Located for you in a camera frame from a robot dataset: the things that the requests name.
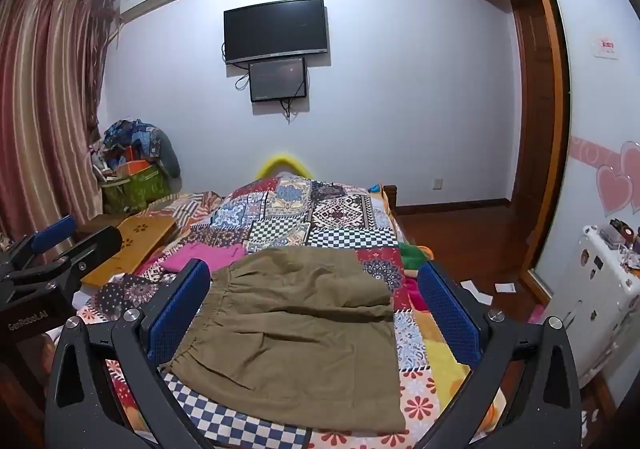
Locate pink cloth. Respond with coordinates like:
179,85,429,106
135,243,247,275

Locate green cloth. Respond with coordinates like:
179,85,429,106
397,244,437,273

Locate wooden lap desk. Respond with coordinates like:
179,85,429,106
80,216,177,288

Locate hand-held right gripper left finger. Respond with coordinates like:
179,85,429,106
44,259,221,449

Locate pink heart stickers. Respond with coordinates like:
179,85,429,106
570,134,640,218

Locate patchwork printed blanket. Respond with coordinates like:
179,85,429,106
75,171,507,449

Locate pile of clothes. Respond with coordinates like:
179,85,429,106
90,118,182,180

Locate white cabinet with stickers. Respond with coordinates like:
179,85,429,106
542,224,640,382

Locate small black wall monitor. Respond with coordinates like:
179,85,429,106
248,57,308,103

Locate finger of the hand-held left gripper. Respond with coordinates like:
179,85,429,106
0,226,124,288
6,215,78,261

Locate yellow curved headboard cushion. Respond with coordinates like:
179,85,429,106
257,155,314,180

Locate white sliding wardrobe door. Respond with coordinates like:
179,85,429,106
520,0,640,300

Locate green patterned bag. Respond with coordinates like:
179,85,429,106
99,164,174,216

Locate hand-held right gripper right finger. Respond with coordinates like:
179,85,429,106
417,260,584,449

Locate black wall television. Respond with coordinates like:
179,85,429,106
223,0,330,65

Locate olive green pants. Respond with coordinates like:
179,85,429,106
159,246,407,435

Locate wooden door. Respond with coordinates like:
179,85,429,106
510,0,557,217

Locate red striped curtain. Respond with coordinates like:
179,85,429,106
0,0,122,242

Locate white wall sign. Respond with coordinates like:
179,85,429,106
592,34,619,60

